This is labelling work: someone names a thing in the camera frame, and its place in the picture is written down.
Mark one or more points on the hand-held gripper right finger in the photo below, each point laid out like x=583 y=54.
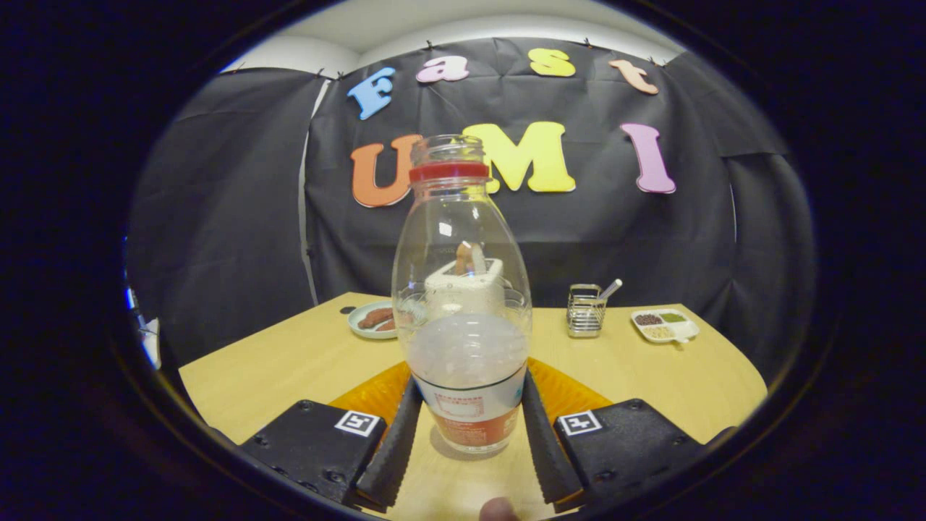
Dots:
x=546 y=449

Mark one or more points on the wooden table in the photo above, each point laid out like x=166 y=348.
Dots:
x=651 y=376

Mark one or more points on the white toaster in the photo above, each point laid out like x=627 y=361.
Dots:
x=463 y=289

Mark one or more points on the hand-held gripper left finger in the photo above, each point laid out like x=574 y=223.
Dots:
x=394 y=456

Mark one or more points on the black backdrop cloth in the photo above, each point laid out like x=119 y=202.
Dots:
x=239 y=188

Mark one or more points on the pale green plate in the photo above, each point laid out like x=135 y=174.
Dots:
x=359 y=329

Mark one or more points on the toasted bread slice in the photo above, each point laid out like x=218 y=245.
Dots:
x=466 y=259

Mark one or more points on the brown sausage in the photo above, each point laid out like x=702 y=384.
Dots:
x=375 y=317
x=387 y=325

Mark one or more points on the clear plastic juice bottle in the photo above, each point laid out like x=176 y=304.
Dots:
x=466 y=354

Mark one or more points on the white divided condiment dish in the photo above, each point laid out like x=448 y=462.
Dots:
x=665 y=327

